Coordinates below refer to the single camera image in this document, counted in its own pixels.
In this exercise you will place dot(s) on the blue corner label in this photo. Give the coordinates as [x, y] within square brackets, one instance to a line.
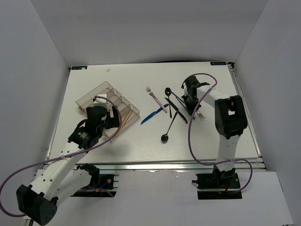
[82, 67]
[216, 63]

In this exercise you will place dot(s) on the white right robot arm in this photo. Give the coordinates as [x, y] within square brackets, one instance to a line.
[229, 118]

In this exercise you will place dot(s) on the black round spoon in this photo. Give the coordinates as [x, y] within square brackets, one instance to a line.
[165, 137]

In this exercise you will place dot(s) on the pink handled fork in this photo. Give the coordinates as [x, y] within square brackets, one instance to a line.
[149, 91]

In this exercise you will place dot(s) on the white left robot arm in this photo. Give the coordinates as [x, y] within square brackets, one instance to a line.
[41, 198]

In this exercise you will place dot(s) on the right blue corner label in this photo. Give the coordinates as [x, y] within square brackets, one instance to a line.
[216, 63]

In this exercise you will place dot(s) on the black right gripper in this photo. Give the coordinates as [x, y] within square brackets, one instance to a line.
[191, 109]

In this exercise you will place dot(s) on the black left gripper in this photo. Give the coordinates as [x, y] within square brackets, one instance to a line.
[113, 122]

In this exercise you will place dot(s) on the green handled silver fork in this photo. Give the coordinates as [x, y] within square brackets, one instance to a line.
[200, 115]

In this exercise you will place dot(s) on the yellow chopstick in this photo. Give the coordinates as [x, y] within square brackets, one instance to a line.
[124, 121]
[121, 122]

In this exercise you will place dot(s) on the left blue corner label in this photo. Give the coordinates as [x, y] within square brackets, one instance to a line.
[82, 67]

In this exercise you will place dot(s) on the black long spoon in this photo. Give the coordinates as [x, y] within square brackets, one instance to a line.
[168, 93]

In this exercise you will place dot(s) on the clear plastic compartment organizer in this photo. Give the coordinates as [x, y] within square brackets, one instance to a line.
[115, 97]

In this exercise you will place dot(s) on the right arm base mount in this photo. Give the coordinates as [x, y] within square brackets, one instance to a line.
[208, 189]

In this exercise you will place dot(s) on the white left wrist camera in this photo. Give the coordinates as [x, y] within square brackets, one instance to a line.
[99, 100]

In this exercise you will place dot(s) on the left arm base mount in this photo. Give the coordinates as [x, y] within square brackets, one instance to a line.
[100, 185]

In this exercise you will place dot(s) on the blue metallic knife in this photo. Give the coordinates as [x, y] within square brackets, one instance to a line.
[151, 115]

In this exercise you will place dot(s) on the black knife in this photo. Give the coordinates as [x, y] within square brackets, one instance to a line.
[177, 110]

